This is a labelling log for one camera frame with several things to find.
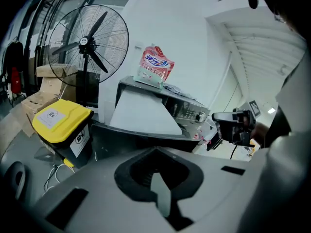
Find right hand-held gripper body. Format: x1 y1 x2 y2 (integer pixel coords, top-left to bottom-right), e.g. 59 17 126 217
218 100 262 148

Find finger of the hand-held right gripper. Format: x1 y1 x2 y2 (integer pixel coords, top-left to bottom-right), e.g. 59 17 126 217
211 111 235 129

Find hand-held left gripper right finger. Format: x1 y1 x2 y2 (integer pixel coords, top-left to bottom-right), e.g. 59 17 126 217
155 147 262 233

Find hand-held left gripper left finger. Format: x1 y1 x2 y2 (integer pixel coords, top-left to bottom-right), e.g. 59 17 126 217
34 147 181 233

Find person's right forearm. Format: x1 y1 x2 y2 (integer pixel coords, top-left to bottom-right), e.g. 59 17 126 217
250 122 270 142

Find pink detergent pouch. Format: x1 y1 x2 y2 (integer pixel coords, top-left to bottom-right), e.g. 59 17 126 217
133 43 176 90

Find person's black t-shirt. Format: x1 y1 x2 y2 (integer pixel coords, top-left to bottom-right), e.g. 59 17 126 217
264 103 294 148

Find yellow-lid black bin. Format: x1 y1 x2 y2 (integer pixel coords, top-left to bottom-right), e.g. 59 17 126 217
32 99 95 169

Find cardboard box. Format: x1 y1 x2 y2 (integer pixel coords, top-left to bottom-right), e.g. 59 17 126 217
35 64 79 79
39 76 64 95
20 90 60 137

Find red fire extinguisher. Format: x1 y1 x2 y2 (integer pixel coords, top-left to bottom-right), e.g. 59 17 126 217
10 66 22 95

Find black standing fan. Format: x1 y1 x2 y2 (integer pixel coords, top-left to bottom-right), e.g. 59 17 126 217
47 4 130 108

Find black hanging clothes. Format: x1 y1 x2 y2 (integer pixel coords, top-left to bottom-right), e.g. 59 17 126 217
4 41 25 69

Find black-framed glass door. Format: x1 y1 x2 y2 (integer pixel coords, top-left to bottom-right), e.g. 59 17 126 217
20 0 99 99

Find white cable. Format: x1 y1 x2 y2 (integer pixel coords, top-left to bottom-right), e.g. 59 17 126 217
43 162 76 194

